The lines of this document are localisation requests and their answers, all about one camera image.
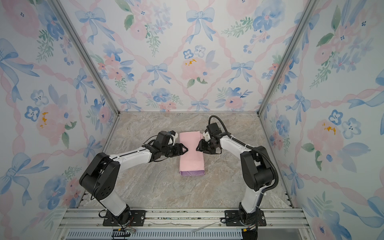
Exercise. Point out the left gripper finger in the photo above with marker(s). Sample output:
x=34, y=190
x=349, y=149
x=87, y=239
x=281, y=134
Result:
x=171, y=156
x=180, y=148

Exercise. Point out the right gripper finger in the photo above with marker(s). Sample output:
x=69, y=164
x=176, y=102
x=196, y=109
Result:
x=206, y=138
x=202, y=147

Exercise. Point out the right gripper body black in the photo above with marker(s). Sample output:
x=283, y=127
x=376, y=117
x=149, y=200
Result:
x=211, y=150

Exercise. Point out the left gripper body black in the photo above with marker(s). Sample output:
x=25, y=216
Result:
x=170, y=149

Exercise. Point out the purple pink wrapping paper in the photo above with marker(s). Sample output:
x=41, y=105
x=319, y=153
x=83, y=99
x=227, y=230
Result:
x=192, y=162

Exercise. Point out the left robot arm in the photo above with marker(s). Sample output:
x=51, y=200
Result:
x=100, y=177

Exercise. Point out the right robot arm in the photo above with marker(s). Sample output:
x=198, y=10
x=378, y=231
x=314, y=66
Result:
x=258, y=171

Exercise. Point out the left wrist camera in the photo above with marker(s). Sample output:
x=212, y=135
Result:
x=166, y=138

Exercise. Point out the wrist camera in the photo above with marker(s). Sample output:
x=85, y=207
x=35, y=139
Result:
x=166, y=138
x=213, y=130

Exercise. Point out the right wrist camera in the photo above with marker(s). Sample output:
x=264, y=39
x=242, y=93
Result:
x=213, y=130

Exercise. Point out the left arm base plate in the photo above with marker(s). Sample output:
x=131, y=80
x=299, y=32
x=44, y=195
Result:
x=128, y=218

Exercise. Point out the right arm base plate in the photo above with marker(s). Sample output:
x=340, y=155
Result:
x=239, y=218

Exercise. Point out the aluminium frame rail front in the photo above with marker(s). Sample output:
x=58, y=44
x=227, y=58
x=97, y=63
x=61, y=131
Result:
x=145, y=218

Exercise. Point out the vented cable duct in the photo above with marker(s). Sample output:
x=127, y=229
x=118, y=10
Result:
x=155, y=234

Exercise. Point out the right aluminium corner post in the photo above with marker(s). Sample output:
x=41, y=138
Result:
x=291, y=47

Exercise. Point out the aluminium corner post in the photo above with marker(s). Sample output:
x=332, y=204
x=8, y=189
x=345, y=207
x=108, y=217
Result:
x=64, y=19
x=291, y=47

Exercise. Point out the left aluminium corner post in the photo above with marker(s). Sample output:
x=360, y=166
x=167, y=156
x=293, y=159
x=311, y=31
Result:
x=64, y=19

